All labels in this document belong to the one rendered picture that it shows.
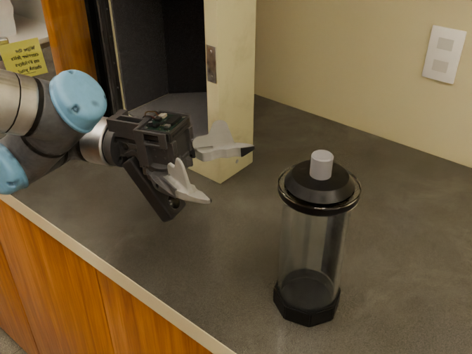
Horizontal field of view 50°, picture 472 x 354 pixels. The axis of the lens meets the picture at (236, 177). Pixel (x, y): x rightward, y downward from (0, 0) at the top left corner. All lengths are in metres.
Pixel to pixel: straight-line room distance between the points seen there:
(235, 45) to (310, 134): 0.38
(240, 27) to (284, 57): 0.44
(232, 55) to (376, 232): 0.42
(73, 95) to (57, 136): 0.06
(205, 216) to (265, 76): 0.59
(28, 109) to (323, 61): 0.85
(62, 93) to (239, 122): 0.48
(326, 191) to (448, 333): 0.31
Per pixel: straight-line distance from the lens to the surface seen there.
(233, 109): 1.00
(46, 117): 0.65
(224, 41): 0.93
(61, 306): 1.33
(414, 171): 1.16
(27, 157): 0.73
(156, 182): 0.71
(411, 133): 1.27
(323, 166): 0.64
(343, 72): 1.30
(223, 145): 0.77
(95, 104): 0.66
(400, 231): 0.98
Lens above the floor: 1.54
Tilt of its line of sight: 34 degrees down
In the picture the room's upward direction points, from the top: straight up
